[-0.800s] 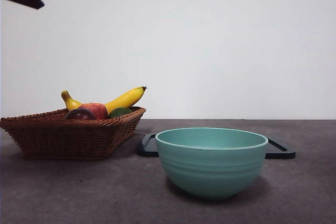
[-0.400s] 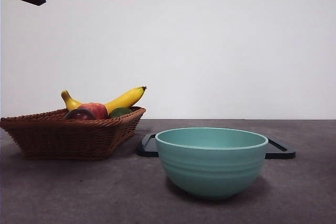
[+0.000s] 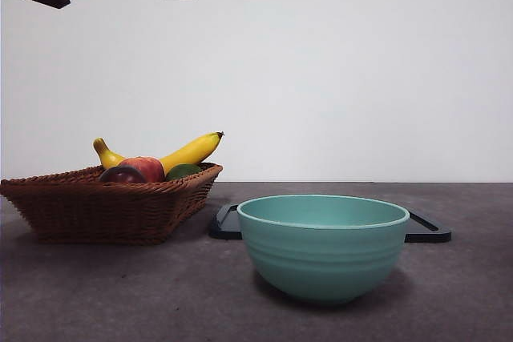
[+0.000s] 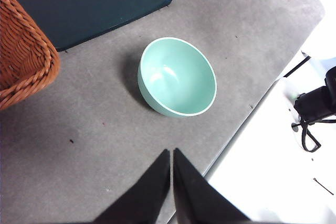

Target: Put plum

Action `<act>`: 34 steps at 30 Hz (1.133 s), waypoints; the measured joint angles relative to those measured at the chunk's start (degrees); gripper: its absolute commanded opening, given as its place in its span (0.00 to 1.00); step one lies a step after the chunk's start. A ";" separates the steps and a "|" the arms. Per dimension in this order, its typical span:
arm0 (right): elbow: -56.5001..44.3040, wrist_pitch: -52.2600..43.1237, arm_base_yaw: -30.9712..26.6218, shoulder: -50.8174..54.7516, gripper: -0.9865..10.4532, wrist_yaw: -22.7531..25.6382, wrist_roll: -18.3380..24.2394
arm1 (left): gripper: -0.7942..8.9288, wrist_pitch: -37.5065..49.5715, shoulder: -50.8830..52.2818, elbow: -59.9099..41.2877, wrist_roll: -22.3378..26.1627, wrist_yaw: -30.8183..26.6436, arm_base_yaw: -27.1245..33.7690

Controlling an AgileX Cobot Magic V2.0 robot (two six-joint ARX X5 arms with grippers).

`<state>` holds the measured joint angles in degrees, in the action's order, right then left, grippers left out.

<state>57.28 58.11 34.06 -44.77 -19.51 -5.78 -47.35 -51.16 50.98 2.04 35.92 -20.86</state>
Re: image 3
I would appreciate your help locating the teal ribbed bowl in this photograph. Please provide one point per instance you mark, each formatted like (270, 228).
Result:
(320, 258)

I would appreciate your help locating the dark purple plum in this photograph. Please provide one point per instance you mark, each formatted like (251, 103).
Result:
(122, 175)

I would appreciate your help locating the yellow banana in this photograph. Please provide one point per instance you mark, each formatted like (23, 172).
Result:
(192, 150)

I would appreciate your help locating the dark rectangular tray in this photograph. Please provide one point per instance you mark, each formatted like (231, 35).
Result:
(224, 230)

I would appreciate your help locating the red orange peach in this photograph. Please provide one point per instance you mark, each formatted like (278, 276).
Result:
(150, 170)

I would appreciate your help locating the brown wicker basket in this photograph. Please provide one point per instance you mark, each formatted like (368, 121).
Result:
(100, 214)

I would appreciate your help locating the green avocado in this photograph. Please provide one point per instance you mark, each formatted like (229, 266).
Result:
(182, 171)

